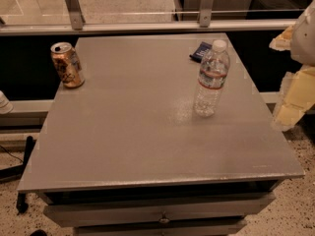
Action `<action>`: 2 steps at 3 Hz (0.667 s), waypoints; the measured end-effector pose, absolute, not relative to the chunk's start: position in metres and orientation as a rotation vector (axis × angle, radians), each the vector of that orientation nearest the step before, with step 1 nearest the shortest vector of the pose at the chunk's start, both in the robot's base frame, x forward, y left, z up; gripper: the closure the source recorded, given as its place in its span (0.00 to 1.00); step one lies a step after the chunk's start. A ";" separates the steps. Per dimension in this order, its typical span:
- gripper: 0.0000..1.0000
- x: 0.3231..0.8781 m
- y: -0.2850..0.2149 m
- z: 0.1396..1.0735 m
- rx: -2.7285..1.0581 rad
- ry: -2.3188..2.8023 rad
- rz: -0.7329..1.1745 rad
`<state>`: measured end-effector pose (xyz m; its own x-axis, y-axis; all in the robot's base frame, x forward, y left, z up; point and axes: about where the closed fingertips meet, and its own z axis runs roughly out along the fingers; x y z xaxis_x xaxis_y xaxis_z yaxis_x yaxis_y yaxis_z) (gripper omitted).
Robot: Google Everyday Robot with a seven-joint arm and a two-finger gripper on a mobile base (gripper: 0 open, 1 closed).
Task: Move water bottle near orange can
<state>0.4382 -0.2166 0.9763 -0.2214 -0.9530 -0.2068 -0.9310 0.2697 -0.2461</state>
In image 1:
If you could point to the white cup at left edge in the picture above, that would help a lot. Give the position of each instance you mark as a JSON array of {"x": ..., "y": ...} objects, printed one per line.
[{"x": 5, "y": 105}]

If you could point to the grey horizontal rail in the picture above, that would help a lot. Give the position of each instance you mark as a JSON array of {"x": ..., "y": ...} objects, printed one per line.
[{"x": 150, "y": 28}]

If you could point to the orange soda can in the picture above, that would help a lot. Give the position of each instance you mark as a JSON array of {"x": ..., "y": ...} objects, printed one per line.
[{"x": 67, "y": 64}]

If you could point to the right metal rail bracket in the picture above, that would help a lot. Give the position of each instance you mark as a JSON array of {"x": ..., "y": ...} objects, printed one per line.
[{"x": 205, "y": 13}]

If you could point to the dark blue snack packet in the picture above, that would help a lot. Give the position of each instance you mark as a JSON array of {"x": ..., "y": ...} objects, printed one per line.
[{"x": 199, "y": 53}]

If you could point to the clear plastic water bottle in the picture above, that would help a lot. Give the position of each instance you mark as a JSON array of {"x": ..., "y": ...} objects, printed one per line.
[{"x": 213, "y": 71}]

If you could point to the metal rail bracket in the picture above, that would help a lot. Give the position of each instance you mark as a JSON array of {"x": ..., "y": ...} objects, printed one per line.
[
  {"x": 205, "y": 13},
  {"x": 75, "y": 13}
]

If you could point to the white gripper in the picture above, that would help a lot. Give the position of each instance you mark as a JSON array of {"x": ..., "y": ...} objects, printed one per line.
[{"x": 304, "y": 38}]

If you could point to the left metal rail bracket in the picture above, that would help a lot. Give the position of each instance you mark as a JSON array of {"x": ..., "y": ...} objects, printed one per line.
[{"x": 75, "y": 13}]

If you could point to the grey metal drawer cabinet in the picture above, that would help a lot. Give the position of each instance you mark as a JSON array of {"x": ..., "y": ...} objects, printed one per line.
[{"x": 126, "y": 148}]

